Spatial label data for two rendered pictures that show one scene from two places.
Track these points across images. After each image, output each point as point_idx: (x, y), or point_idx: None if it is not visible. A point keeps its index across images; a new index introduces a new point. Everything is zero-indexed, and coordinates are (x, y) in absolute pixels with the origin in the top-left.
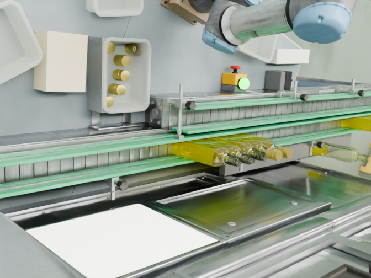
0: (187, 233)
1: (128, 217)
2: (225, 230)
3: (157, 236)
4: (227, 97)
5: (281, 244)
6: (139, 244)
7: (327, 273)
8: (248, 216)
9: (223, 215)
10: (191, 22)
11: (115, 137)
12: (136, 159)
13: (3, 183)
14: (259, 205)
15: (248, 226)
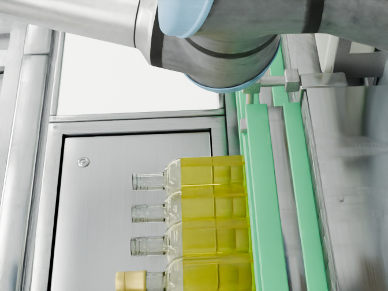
0: (96, 101)
1: (183, 77)
2: (74, 142)
3: (114, 73)
4: (330, 260)
5: (3, 175)
6: (108, 51)
7: None
8: (86, 199)
9: (111, 173)
10: None
11: (284, 38)
12: None
13: None
14: (105, 247)
15: (57, 165)
